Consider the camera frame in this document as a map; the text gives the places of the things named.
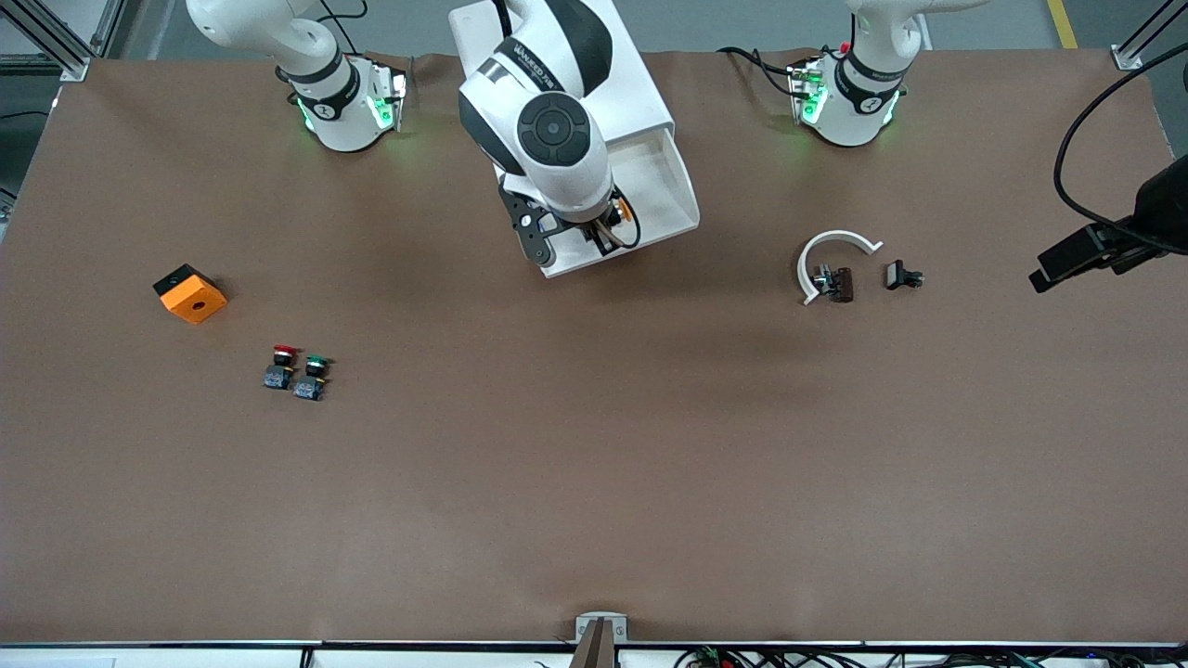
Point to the aluminium frame post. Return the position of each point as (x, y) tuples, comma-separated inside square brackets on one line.
[(70, 63), (1126, 57)]

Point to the brown table cover mat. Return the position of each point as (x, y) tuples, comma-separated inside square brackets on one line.
[(594, 464)]

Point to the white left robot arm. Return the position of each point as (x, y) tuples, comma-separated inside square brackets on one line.
[(854, 107)]

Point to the brown cylinder part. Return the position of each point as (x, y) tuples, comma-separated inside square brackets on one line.
[(843, 285)]

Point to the black square push button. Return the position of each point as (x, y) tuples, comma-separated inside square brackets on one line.
[(898, 275)]

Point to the orange and black button box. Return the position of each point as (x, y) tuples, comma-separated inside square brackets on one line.
[(190, 297)]

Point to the grey metal bracket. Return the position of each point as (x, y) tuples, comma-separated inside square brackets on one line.
[(601, 620)]

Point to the small metal valve fitting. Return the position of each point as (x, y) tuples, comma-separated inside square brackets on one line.
[(822, 278)]

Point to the red push button switch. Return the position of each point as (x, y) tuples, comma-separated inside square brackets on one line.
[(280, 369)]

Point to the green push button switch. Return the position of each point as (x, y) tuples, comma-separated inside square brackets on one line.
[(311, 380)]

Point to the white curved pipe clamp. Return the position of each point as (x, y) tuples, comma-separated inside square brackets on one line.
[(804, 269)]

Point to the brown vertical post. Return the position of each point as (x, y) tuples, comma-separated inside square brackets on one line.
[(594, 654)]

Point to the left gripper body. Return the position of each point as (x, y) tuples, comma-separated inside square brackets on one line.
[(1162, 208)]

